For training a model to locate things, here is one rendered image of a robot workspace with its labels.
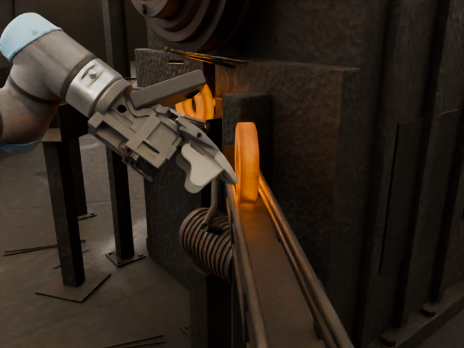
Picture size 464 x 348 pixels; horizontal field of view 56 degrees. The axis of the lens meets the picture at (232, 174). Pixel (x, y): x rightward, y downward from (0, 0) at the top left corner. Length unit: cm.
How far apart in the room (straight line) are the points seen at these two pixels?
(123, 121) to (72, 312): 117
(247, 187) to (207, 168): 19
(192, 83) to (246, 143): 19
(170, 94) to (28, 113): 20
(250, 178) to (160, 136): 23
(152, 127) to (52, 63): 15
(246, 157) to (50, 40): 36
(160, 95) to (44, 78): 15
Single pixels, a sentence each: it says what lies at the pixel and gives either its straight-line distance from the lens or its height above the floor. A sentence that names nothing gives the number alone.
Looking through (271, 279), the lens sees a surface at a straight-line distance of 56.
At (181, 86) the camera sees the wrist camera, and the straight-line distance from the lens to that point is 63.
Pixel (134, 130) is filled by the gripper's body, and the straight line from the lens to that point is 61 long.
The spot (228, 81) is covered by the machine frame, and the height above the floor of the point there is 81.
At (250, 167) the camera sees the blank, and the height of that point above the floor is 72.
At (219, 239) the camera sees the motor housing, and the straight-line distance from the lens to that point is 96.
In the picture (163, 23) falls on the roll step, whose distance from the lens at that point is 123.
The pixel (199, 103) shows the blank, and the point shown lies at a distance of 123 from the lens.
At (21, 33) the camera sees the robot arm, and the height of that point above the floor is 95.
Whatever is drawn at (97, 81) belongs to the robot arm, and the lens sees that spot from 61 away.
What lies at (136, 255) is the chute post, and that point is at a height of 1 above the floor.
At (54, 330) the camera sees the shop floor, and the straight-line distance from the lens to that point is 165.
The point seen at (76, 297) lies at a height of 1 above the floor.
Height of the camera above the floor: 96
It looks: 19 degrees down
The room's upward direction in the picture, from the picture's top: straight up
